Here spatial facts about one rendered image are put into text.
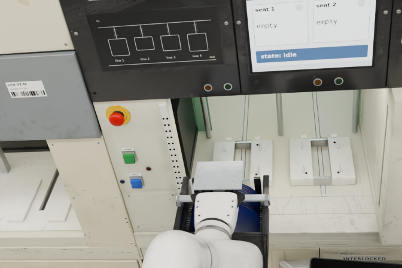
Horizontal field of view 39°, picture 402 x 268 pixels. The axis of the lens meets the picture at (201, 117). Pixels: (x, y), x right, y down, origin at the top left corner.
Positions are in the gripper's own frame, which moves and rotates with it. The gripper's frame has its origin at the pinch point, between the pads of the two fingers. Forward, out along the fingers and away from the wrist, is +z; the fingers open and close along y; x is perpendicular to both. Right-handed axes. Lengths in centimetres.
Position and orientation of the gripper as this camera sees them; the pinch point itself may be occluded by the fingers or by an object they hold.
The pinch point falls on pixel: (219, 182)
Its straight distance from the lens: 141.4
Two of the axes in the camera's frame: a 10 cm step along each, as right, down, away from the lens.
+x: -1.3, -7.8, -6.1
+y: 9.9, -0.3, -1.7
